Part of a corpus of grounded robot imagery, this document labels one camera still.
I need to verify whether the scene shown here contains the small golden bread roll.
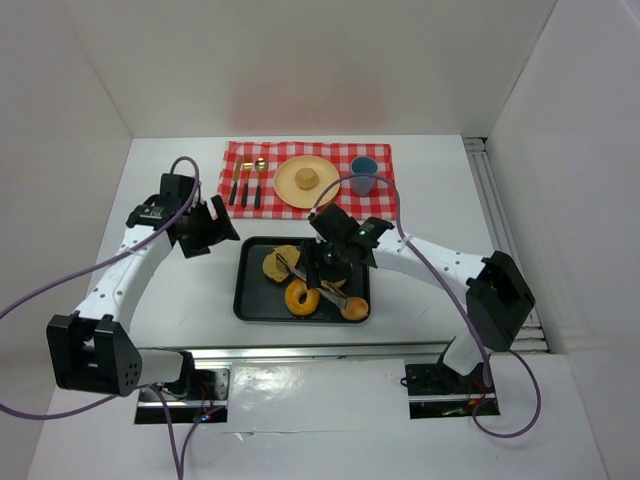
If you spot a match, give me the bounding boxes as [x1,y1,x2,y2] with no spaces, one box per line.
[340,297,369,321]

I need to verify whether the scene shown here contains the gold spoon black handle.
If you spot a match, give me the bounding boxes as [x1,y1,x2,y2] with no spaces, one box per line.
[254,157,268,209]

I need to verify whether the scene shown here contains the gold knife black handle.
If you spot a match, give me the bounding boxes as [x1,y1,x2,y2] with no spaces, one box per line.
[228,155,244,206]

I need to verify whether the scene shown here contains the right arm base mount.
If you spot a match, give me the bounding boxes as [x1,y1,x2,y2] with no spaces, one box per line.
[400,363,500,420]

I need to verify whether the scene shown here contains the large pale bagel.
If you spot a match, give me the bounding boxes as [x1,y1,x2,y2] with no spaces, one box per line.
[321,280,346,290]

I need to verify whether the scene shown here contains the gold fork black handle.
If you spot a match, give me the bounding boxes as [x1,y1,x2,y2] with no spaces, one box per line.
[241,156,253,208]

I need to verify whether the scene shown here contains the black baking tray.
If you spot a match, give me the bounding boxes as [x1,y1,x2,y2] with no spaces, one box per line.
[233,236,350,324]

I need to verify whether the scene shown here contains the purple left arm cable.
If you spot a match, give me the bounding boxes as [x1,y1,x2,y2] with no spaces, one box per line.
[0,156,221,480]

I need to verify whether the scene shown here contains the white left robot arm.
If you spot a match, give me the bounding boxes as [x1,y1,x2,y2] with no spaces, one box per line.
[46,173,239,396]

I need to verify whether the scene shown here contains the aluminium rail right side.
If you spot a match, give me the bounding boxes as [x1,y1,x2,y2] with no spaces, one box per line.
[462,137,550,354]

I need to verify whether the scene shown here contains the blue cup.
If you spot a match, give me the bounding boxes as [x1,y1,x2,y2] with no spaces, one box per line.
[350,156,378,197]

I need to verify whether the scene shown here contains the orange glazed donut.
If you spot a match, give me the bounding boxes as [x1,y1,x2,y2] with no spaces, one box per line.
[284,279,320,317]

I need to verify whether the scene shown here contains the flat brown bread slice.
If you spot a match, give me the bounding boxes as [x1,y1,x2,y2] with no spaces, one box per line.
[262,245,300,283]

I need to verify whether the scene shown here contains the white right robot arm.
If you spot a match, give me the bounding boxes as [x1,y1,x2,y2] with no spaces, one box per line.
[301,203,535,382]

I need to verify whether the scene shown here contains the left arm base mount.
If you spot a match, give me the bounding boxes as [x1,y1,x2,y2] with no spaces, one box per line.
[134,366,231,425]

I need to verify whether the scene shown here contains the small round tan muffin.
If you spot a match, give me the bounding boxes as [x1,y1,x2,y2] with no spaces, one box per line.
[294,167,319,191]

